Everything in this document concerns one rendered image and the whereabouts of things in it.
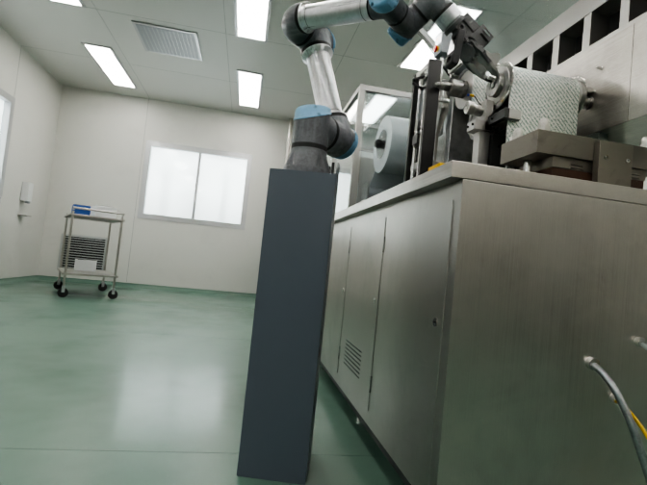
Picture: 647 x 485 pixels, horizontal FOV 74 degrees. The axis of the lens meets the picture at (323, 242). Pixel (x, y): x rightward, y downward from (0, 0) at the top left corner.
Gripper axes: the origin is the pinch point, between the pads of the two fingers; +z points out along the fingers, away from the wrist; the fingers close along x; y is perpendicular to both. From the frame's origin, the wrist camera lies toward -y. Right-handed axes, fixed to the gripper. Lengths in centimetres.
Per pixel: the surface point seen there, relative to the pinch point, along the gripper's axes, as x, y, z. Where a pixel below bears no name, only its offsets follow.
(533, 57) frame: 35, 47, 10
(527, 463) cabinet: -30, -80, 67
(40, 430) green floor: 35, -179, -17
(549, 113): -4.7, 4.0, 20.0
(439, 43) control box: 55, 34, -21
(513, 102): -4.6, -2.9, 9.8
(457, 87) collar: 23.6, 5.5, -3.5
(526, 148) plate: -20.0, -20.6, 17.9
